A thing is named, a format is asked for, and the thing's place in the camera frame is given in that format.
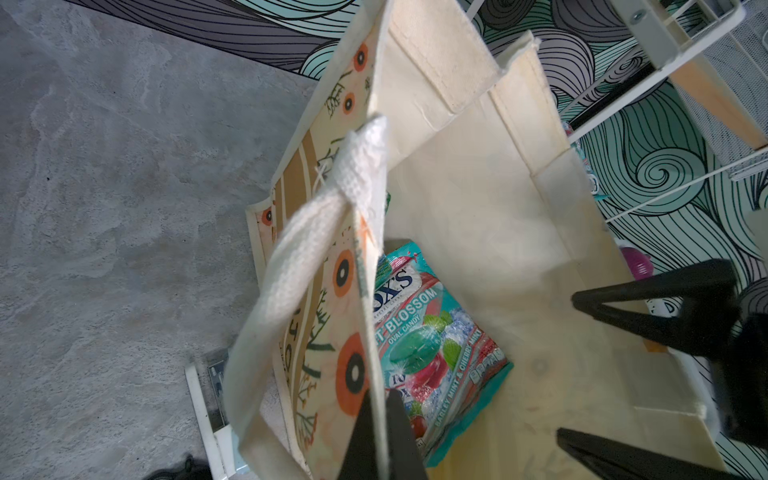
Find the white wooden two-tier shelf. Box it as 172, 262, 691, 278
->
568, 1, 767, 223

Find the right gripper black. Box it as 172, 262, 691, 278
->
556, 259, 767, 480

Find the purple onion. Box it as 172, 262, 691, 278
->
616, 239, 654, 280

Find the white stapler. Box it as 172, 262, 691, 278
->
184, 349, 253, 479

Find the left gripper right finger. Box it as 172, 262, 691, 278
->
386, 390, 428, 480

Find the cream canvas grocery bag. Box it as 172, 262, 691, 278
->
224, 1, 724, 479

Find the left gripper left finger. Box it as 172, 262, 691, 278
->
337, 392, 378, 480

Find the teal red snack bag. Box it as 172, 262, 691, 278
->
373, 242, 513, 468

